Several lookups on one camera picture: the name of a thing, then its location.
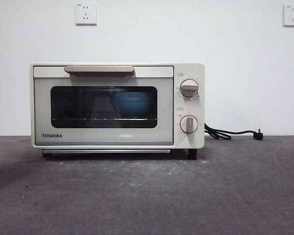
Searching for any blue ribbed bowl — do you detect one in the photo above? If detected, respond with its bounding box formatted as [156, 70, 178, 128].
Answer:
[111, 92, 150, 118]

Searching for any cream Toshiba toaster oven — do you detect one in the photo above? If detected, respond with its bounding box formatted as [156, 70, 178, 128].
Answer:
[30, 63, 206, 160]

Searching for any beige oven door handle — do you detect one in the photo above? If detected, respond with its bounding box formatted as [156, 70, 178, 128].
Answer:
[64, 65, 135, 78]

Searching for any glass oven door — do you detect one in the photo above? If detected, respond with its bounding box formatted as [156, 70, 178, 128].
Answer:
[33, 65, 174, 145]

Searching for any oven timer knob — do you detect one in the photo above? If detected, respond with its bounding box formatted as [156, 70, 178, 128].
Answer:
[180, 115, 199, 135]

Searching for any oven crumb tray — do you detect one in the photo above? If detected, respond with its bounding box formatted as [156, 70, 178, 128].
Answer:
[42, 149, 172, 155]

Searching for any oven temperature knob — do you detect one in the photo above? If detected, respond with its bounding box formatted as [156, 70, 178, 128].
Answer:
[180, 78, 200, 98]

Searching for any metal oven wire rack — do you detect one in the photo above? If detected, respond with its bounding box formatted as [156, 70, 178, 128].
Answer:
[51, 117, 157, 122]

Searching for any black power cable with plug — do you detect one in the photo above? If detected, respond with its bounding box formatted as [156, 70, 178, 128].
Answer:
[204, 122, 265, 141]

